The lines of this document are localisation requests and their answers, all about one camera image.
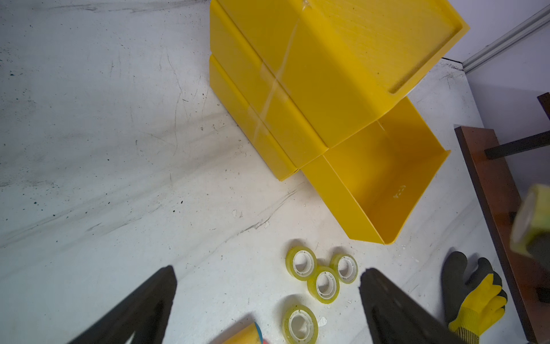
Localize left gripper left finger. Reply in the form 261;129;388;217
71;265;177;343

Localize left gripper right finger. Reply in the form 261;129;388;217
359;268;463;344

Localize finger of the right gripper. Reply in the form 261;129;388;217
527;234;550;271

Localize yellow tape roll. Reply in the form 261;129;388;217
329;254;358;285
282;305;319;344
510;184;549;259
285;246;317;281
307;266;339;305

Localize yellow drawer cabinet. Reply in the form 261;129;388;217
209;1;468;245

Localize yellow black rubber glove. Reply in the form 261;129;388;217
441;251;508;343

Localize brown wooden stepped shelf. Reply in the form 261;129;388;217
454;91;550;344

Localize teal garden fork yellow handle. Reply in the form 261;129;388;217
222;322;264;344

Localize aluminium frame rail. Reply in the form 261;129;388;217
462;5;550;74

